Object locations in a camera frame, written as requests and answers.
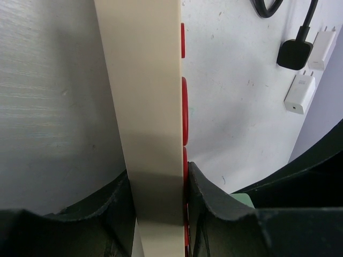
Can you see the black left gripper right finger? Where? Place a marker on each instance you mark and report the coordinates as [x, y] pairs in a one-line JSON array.
[[220, 225]]

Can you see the beige power strip red sockets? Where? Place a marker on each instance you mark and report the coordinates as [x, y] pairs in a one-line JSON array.
[[142, 47]]

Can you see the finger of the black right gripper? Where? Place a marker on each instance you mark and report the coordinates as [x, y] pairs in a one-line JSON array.
[[298, 209]]

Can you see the mint green plug adapter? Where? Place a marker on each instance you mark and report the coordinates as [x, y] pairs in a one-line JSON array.
[[243, 198]]

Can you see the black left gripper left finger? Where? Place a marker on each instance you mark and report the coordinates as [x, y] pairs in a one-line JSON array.
[[102, 224]]

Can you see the large white charger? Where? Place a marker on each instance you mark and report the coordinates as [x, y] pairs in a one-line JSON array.
[[300, 93]]

